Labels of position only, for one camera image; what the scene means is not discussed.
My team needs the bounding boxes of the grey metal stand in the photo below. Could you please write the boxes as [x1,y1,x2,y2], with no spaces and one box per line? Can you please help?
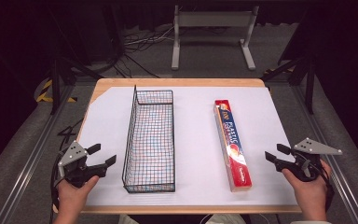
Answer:
[171,5,260,71]

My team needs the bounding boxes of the white floor cables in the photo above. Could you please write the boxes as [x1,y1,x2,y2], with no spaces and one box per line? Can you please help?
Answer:
[123,25,175,50]

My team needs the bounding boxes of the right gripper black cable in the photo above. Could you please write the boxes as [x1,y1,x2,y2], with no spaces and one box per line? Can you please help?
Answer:
[318,167,336,213]

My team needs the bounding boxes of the white table sheet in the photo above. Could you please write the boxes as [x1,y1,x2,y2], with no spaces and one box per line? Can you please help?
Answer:
[76,86,298,207]

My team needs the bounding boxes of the yellow black hazard tape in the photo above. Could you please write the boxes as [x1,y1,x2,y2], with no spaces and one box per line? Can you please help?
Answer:
[36,78,77,104]

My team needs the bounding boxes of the person's left hand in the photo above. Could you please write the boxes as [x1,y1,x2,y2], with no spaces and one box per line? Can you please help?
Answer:
[55,175,101,217]

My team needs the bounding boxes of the red plastic wrap box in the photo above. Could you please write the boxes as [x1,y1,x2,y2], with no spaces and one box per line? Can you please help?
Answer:
[213,99,254,193]

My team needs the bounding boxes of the black wire basket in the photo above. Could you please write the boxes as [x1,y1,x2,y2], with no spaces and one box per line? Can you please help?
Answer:
[121,85,176,194]

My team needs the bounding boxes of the aluminium floor rail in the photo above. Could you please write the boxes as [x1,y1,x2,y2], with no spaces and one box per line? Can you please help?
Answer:
[0,83,76,224]
[292,83,358,224]

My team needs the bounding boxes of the black tripod stand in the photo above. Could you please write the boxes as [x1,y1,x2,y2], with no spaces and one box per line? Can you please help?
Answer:
[260,55,317,116]
[49,55,104,116]

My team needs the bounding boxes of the black floor cables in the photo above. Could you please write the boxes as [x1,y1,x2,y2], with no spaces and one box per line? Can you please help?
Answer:
[113,50,161,79]

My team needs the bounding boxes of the person's right hand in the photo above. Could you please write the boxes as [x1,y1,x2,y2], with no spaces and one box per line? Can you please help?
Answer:
[282,160,333,218]

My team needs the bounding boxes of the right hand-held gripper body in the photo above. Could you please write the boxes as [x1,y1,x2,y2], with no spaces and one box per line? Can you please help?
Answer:
[288,137,343,183]

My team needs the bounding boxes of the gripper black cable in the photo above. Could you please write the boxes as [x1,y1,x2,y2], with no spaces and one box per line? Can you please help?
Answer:
[318,167,336,213]
[49,153,63,224]

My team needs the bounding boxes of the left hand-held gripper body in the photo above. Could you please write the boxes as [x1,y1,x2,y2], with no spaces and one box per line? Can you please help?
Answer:
[55,140,99,189]

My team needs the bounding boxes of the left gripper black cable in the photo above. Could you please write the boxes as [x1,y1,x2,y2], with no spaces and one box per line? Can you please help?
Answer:
[49,153,63,224]

